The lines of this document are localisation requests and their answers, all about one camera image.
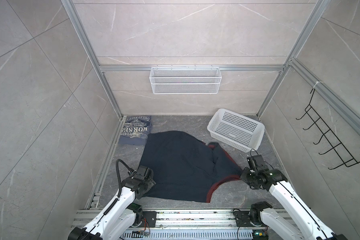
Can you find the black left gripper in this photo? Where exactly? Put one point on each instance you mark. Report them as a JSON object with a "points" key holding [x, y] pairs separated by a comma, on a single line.
{"points": [[151, 183]]}

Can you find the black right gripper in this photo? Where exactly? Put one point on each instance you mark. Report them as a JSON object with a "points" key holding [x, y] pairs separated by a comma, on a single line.
{"points": [[243, 176]]}

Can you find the dark navy tank top pile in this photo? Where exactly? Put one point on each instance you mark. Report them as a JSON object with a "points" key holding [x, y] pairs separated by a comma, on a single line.
{"points": [[185, 168]]}

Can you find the blue-grey tank top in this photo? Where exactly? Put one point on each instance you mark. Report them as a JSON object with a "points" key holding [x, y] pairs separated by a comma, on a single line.
{"points": [[136, 130]]}

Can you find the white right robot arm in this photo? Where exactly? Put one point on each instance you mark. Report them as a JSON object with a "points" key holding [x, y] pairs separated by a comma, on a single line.
{"points": [[307, 225]]}

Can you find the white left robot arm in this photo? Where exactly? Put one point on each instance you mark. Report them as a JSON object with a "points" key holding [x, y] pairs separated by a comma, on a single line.
{"points": [[118, 215]]}

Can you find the white plastic laundry basket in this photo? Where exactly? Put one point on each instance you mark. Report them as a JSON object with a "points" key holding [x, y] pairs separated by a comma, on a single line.
{"points": [[236, 130]]}

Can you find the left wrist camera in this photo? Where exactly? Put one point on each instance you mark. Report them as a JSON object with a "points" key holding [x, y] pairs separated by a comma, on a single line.
{"points": [[144, 174]]}

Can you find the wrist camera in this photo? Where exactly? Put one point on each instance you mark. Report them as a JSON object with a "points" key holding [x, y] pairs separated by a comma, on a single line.
{"points": [[144, 174], [257, 163]]}

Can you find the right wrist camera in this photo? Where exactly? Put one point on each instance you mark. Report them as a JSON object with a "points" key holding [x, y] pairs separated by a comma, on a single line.
{"points": [[257, 163]]}

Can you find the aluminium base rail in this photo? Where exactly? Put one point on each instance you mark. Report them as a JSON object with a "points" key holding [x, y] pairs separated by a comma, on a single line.
{"points": [[165, 219]]}

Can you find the grey slotted cable duct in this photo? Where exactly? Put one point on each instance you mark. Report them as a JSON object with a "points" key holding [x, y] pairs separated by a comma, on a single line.
{"points": [[210, 234]]}

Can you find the black wire hook rack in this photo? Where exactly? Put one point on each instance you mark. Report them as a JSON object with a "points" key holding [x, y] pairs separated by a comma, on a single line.
{"points": [[328, 134]]}

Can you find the white wire mesh wall basket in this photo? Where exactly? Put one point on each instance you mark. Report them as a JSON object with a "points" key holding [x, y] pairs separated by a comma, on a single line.
{"points": [[185, 80]]}

